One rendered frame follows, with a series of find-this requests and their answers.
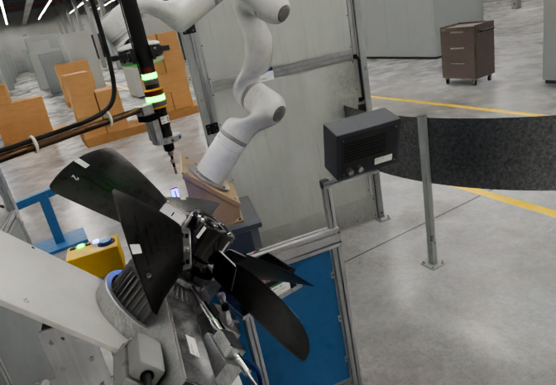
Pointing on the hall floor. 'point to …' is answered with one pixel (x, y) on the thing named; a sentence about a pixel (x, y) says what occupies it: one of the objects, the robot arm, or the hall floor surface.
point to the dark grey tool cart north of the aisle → (467, 50)
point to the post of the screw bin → (255, 347)
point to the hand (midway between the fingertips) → (142, 53)
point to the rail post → (347, 315)
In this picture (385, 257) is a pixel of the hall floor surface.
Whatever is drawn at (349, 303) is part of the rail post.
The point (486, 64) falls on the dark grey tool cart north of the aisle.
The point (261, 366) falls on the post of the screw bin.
